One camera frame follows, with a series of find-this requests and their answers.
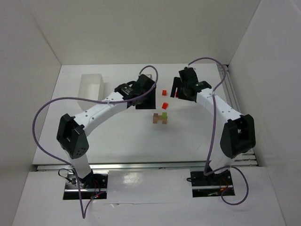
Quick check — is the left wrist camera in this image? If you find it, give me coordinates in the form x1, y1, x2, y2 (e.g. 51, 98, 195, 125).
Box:
145, 74, 152, 80

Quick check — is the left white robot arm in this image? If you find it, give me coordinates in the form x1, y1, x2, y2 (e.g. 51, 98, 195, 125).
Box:
56, 74, 156, 187

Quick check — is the long natural wood plank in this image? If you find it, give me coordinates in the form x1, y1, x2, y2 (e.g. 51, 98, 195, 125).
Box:
153, 115, 162, 121

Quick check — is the white perforated plastic box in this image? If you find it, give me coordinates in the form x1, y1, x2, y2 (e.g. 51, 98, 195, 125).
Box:
78, 73, 104, 101

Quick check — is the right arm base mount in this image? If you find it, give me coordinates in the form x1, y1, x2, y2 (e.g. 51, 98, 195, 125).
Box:
186, 170, 235, 198

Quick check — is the front aluminium rail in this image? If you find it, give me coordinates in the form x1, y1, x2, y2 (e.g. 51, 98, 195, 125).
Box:
37, 159, 258, 171

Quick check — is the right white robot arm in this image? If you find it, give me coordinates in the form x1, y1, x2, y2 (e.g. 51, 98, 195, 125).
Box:
171, 67, 256, 177

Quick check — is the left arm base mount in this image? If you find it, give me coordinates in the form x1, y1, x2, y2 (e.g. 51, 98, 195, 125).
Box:
58, 168, 108, 200

